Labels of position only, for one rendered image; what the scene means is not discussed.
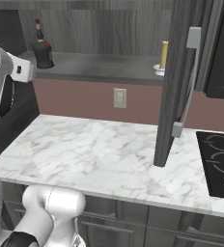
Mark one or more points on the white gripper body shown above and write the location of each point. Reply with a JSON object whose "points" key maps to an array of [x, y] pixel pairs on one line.
{"points": [[31, 71]]}

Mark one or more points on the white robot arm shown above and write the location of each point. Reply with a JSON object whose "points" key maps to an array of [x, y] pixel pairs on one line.
{"points": [[48, 205]]}

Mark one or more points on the dark liquor bottle red label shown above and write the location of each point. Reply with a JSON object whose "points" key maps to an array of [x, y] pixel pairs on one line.
{"points": [[43, 54]]}

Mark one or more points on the dark wood cabinet door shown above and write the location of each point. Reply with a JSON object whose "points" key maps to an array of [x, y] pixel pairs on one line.
{"points": [[22, 123], [172, 80]]}

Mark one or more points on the white candle dish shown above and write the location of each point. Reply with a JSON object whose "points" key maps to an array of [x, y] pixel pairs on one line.
{"points": [[158, 69]]}

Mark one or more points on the dark grey base cupboard front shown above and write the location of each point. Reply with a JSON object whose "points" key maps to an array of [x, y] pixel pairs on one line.
{"points": [[194, 230], [114, 225]]}

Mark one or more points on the black microwave oven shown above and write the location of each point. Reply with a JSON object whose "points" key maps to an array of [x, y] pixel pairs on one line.
{"points": [[221, 48]]}

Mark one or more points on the black glass hob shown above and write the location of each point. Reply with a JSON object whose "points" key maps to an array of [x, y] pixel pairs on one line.
{"points": [[218, 160]]}

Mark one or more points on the grey wood wall cabinet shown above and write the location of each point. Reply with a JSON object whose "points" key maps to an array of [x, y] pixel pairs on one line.
{"points": [[101, 64]]}

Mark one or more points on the beige wall switch plate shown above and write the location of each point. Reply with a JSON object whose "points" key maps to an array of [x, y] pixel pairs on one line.
{"points": [[120, 98]]}

